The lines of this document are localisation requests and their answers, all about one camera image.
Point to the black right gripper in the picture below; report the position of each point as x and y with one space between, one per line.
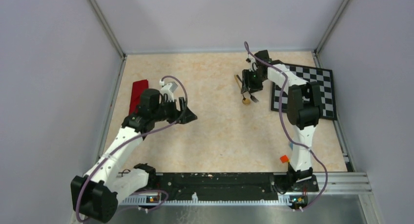
247 84

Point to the gold spoon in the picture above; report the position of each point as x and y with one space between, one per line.
245 101

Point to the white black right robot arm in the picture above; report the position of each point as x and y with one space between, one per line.
304 107

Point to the orange block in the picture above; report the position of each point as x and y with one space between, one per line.
284 159

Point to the red cloth napkin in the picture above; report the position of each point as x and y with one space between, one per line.
138 87

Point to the aluminium frame rail front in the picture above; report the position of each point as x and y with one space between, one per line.
329 184

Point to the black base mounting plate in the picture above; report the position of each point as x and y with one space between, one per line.
243 186

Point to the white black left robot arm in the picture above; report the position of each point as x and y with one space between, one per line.
110 170

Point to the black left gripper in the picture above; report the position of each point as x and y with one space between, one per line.
176 113

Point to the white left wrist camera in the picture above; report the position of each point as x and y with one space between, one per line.
167 90

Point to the dark metal fork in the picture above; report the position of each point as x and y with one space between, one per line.
252 98

